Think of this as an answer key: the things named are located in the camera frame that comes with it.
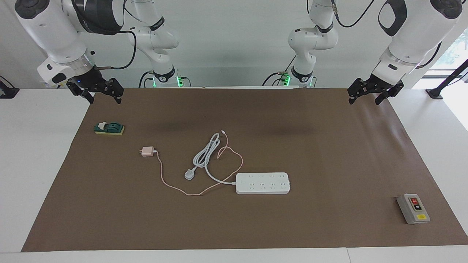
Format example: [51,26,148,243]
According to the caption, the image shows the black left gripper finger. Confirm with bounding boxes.
[347,78,367,105]
[374,81,405,106]

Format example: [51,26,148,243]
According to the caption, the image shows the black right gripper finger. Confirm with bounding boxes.
[67,81,95,104]
[104,77,124,105]

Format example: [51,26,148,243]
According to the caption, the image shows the thin pink charging cable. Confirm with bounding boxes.
[155,129,244,196]

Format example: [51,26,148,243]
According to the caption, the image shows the white power strip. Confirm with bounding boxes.
[235,172,291,195]

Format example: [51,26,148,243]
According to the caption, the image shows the green circuit board module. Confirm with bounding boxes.
[94,121,125,136]

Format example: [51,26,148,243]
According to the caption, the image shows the black slanted stand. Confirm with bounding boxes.
[426,59,468,99]

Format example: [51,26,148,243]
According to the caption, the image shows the small black table clamp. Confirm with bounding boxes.
[0,76,19,99]

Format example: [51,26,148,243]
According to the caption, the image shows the brown table mat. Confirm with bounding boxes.
[21,88,468,252]

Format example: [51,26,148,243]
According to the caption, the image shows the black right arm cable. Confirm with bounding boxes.
[96,0,137,70]

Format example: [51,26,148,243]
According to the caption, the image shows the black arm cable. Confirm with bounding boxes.
[330,0,443,70]
[96,0,137,70]

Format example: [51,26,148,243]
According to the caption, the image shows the black base cable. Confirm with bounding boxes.
[262,55,297,87]
[138,70,156,88]

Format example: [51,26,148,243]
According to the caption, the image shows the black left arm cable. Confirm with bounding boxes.
[330,0,443,70]

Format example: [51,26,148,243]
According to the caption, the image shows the white power cord with plug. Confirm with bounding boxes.
[184,133,237,185]

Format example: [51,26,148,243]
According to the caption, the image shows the grey on-off switch box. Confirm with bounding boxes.
[396,194,431,224]

